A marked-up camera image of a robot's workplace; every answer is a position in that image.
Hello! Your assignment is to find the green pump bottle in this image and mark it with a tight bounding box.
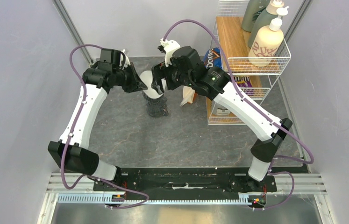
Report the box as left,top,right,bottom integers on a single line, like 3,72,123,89
248,0,284,49

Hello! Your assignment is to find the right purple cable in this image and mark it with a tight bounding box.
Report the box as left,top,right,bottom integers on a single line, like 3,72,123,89
163,19,315,211

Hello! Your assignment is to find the dark transparent coffee dripper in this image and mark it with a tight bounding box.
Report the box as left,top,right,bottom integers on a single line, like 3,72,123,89
142,92,167,107

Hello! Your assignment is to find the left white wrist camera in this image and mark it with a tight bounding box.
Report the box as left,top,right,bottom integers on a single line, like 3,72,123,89
120,49,131,70

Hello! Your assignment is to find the aluminium frame rail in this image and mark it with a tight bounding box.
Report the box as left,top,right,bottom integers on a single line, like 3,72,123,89
37,173,335,224

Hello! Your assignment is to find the cream pump bottle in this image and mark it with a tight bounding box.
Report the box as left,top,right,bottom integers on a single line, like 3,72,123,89
249,16,284,67

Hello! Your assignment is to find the stack of paper filters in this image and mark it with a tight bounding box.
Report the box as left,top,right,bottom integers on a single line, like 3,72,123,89
180,86,197,107

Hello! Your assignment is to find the dark green bottle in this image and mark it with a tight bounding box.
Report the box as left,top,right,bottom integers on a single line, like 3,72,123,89
241,0,269,32

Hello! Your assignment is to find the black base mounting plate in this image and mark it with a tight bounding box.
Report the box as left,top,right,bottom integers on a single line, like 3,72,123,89
93,167,309,202

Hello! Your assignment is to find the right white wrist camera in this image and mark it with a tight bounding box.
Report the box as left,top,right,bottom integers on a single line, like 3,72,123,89
158,38,181,67

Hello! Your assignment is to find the white paper coffee filter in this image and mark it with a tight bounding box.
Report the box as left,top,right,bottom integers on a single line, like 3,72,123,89
140,70,164,99

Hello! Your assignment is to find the yellow M&M's candy bag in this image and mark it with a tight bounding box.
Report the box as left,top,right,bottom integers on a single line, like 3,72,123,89
234,76,254,96

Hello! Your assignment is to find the white wire shelf rack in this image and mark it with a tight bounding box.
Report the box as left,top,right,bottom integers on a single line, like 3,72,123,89
207,0,292,126

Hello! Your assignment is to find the clear glass carafe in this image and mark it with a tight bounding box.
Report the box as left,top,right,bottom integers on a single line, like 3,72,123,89
146,101,169,118

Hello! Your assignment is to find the blue Doritos chip bag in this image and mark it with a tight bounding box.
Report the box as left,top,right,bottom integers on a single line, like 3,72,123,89
203,47,222,68

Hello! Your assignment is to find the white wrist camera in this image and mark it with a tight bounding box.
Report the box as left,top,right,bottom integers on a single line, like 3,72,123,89
120,49,131,70
158,38,181,67

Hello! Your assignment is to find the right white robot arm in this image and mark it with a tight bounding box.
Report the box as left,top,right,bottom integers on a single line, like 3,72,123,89
140,46,292,191

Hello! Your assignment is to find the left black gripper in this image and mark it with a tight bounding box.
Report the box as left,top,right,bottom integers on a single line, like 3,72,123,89
113,63,148,94

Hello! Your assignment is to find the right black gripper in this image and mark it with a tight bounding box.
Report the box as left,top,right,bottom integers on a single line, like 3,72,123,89
151,59,194,94

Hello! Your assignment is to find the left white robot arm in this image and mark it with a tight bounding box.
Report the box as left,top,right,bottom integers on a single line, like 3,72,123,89
48,48,147,191

